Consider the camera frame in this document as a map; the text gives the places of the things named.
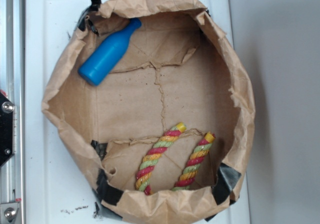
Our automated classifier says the blue plastic bottle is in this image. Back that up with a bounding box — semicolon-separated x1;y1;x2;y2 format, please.
78;18;142;86

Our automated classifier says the brown paper bag tray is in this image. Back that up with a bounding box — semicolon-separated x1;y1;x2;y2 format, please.
41;0;256;224

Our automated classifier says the white plastic tray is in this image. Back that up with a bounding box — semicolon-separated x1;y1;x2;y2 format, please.
24;0;238;224

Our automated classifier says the red yellow green rope toy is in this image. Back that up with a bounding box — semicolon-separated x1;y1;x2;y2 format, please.
135;122;216;196

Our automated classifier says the black mounting bracket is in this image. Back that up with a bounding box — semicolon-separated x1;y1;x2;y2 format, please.
0;90;15;168

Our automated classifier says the aluminium frame rail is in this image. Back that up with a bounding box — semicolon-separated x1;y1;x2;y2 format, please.
0;0;26;224

